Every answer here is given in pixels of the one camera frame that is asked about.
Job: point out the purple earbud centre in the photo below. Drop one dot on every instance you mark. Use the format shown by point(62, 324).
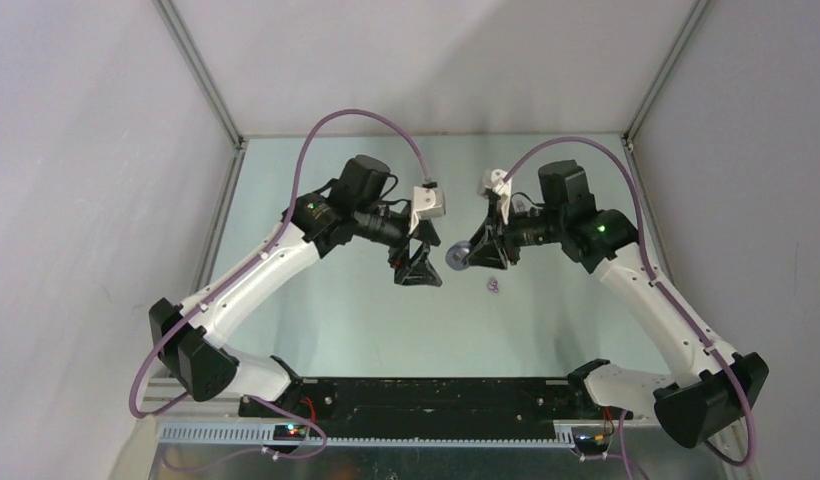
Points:
point(493, 285)

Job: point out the aluminium frame rail front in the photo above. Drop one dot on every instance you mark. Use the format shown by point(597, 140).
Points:
point(185, 397)

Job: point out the left aluminium corner post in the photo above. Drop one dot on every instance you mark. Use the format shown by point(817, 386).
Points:
point(184, 41)

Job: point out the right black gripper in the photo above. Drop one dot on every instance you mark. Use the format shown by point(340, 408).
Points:
point(493, 238)

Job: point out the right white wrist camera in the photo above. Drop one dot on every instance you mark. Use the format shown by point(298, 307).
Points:
point(494, 186)

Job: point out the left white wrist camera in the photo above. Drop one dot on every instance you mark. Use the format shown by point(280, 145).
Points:
point(427, 202)

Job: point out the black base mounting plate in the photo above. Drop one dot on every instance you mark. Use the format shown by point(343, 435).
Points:
point(461, 409)

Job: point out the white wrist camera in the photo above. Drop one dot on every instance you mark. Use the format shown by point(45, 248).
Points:
point(427, 202)
point(494, 186)

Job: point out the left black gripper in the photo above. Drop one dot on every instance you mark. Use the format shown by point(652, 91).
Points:
point(418, 270)

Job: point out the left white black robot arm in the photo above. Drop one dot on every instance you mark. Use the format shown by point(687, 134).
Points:
point(192, 336)

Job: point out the purple earbud charging case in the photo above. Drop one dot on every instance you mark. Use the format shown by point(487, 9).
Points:
point(456, 256)

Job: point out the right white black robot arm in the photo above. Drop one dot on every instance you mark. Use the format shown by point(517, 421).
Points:
point(709, 382)

